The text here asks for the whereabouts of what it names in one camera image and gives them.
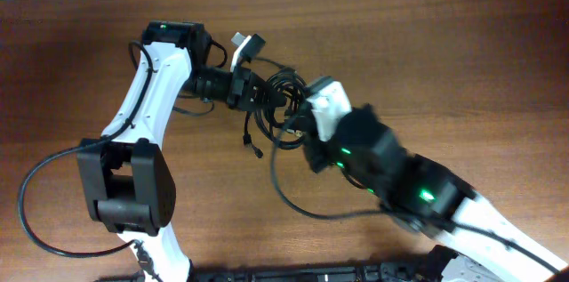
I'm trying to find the black cable bundle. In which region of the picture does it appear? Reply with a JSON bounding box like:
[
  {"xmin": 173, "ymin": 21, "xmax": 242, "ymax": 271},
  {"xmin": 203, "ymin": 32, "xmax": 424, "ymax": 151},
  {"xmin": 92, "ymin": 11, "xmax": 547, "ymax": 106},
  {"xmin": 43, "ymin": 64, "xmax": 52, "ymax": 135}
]
[{"xmin": 242, "ymin": 57, "xmax": 319, "ymax": 159}]

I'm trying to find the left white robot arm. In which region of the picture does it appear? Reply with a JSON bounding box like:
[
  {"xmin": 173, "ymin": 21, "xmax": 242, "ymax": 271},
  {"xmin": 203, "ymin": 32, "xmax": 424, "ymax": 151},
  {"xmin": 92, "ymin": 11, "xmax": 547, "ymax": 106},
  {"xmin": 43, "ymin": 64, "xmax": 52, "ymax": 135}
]
[{"xmin": 77, "ymin": 21, "xmax": 286, "ymax": 281}]

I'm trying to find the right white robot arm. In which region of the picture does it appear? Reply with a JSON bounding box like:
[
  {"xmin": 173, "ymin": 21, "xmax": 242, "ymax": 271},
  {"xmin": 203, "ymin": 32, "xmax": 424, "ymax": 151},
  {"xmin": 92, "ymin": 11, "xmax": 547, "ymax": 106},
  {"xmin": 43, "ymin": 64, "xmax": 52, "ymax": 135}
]
[{"xmin": 306, "ymin": 105, "xmax": 568, "ymax": 281}]

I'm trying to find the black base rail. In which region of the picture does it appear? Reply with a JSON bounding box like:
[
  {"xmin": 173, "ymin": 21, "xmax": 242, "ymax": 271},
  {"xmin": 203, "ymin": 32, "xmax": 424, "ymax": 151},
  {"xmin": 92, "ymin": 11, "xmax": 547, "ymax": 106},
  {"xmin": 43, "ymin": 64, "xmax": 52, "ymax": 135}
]
[{"xmin": 95, "ymin": 263, "xmax": 437, "ymax": 282}]

